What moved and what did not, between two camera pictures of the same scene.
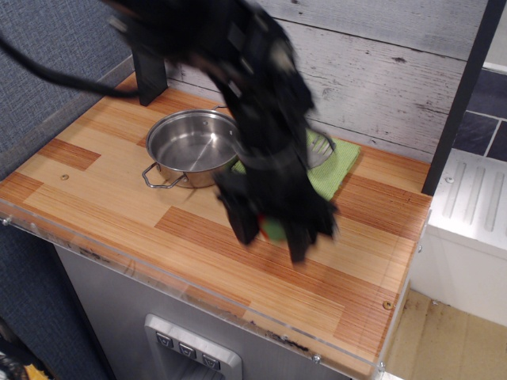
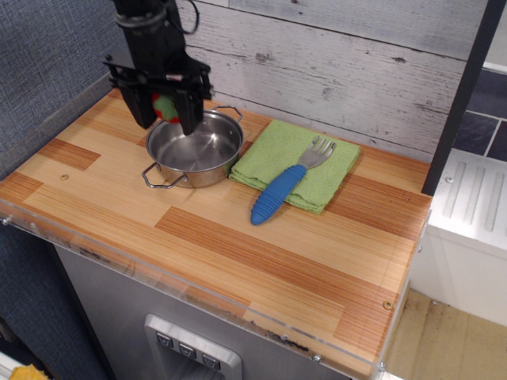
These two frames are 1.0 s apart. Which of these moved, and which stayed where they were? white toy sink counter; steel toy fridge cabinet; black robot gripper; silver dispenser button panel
Moved: black robot gripper
Stayed: steel toy fridge cabinet; silver dispenser button panel; white toy sink counter
